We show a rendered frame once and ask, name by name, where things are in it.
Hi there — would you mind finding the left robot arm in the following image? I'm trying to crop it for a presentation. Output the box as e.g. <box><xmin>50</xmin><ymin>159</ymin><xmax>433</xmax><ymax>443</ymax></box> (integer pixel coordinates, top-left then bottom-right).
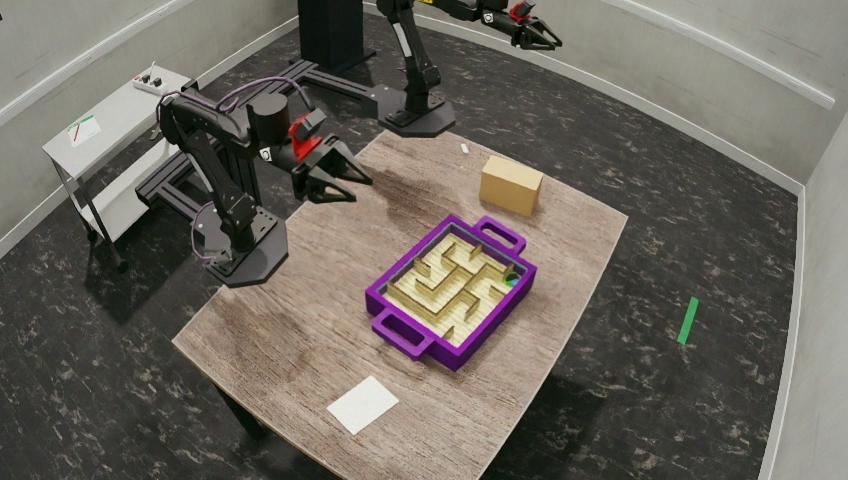
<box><xmin>376</xmin><ymin>0</ymin><xmax>536</xmax><ymax>128</ymax></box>

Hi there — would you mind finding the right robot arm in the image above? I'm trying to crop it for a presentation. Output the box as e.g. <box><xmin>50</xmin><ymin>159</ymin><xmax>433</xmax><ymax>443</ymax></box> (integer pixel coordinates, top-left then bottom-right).
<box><xmin>160</xmin><ymin>79</ymin><xmax>326</xmax><ymax>278</ymax></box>

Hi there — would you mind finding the white rectangular card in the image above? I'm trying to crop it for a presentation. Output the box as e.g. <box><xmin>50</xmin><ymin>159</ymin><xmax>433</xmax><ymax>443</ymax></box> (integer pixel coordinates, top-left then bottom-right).
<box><xmin>327</xmin><ymin>375</ymin><xmax>399</xmax><ymax>435</ymax></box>

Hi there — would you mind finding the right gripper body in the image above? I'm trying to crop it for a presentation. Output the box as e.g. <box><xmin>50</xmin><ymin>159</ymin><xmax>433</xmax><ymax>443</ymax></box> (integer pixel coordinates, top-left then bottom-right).
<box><xmin>277</xmin><ymin>111</ymin><xmax>340</xmax><ymax>202</ymax></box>

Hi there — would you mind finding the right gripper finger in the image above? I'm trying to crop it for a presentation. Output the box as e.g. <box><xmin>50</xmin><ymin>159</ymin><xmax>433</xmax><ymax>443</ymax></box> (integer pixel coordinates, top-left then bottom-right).
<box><xmin>333</xmin><ymin>141</ymin><xmax>373</xmax><ymax>185</ymax></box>
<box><xmin>307</xmin><ymin>165</ymin><xmax>357</xmax><ymax>204</ymax></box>

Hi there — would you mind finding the purple maze board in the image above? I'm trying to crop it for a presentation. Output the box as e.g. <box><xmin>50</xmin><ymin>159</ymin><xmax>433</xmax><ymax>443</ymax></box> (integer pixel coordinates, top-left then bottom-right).
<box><xmin>365</xmin><ymin>214</ymin><xmax>537</xmax><ymax>372</ymax></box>

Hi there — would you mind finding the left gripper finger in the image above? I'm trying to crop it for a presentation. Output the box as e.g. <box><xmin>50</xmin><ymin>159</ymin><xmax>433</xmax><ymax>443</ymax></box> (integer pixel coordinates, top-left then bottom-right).
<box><xmin>522</xmin><ymin>25</ymin><xmax>556</xmax><ymax>51</ymax></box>
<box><xmin>535</xmin><ymin>20</ymin><xmax>563</xmax><ymax>47</ymax></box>

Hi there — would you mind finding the tan cardboard box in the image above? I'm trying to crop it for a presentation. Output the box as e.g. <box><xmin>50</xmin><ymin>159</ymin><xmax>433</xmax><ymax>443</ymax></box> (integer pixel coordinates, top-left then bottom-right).
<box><xmin>479</xmin><ymin>155</ymin><xmax>544</xmax><ymax>217</ymax></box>

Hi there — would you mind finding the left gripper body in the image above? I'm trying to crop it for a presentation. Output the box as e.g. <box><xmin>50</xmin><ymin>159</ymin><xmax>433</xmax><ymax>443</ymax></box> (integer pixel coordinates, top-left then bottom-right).
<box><xmin>497</xmin><ymin>0</ymin><xmax>541</xmax><ymax>49</ymax></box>

